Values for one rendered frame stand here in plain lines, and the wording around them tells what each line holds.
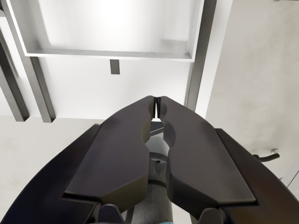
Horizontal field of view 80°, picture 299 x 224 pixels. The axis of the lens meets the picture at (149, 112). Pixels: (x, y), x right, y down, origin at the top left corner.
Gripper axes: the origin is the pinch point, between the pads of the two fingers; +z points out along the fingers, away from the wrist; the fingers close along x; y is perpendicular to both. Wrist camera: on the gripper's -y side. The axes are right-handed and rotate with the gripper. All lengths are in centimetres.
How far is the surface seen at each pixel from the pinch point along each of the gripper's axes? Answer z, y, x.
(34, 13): 19.8, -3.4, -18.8
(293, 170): 62, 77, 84
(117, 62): 20.0, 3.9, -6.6
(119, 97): 20.0, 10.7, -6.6
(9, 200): 108, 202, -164
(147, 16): 19.8, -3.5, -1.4
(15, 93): 18.8, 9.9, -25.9
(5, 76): 18.1, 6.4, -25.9
